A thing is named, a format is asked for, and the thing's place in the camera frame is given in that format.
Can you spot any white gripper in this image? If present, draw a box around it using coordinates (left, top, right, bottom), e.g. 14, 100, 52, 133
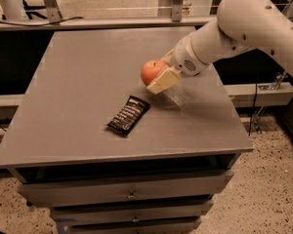
146, 33, 207, 95

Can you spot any red apple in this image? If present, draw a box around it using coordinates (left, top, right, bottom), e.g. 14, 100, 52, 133
141, 59, 166, 86

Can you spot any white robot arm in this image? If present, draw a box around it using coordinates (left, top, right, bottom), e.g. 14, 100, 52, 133
146, 0, 293, 95

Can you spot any black rxbar chocolate wrapper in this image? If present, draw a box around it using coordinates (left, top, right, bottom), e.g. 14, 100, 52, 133
107, 96, 150, 136

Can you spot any grey drawer cabinet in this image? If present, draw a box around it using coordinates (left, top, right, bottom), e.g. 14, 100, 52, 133
0, 28, 252, 234

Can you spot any top grey drawer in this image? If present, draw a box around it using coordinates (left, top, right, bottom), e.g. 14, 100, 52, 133
19, 170, 233, 208

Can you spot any grey drawer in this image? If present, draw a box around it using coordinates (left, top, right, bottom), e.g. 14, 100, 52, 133
19, 170, 233, 208
51, 198, 213, 226
67, 216, 201, 234

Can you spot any bottom grey drawer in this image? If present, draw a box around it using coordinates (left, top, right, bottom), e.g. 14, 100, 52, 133
67, 216, 201, 234

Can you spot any middle grey drawer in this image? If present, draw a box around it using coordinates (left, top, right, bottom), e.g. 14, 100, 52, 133
51, 198, 213, 226

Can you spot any hanging black cable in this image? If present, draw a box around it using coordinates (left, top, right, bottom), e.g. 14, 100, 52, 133
248, 81, 260, 137

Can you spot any grey metal rail frame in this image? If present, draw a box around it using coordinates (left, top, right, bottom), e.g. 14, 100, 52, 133
0, 0, 293, 32

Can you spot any white pipe post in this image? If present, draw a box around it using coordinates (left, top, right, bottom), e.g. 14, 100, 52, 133
0, 0, 27, 20

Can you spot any black cable on rail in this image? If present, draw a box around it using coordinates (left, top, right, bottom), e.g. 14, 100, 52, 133
0, 16, 86, 27

